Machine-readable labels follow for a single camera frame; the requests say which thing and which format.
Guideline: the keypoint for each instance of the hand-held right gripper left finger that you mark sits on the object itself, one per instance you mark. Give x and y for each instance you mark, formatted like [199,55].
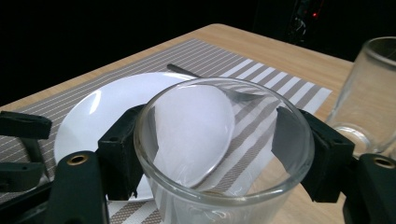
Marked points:
[121,155]

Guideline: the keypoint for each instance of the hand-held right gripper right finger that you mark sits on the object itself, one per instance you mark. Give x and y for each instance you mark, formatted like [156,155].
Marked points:
[327,155]

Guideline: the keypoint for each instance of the white round plate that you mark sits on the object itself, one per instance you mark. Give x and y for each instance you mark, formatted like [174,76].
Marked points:
[109,105]

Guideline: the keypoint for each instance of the clear drinking glass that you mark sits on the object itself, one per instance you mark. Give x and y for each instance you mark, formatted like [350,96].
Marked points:
[367,93]
[218,211]

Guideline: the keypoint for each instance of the grey striped placemat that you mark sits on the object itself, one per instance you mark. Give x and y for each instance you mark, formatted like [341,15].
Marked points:
[202,56]

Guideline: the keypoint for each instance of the dark equipment rack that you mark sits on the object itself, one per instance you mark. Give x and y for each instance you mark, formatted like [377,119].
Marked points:
[303,21]

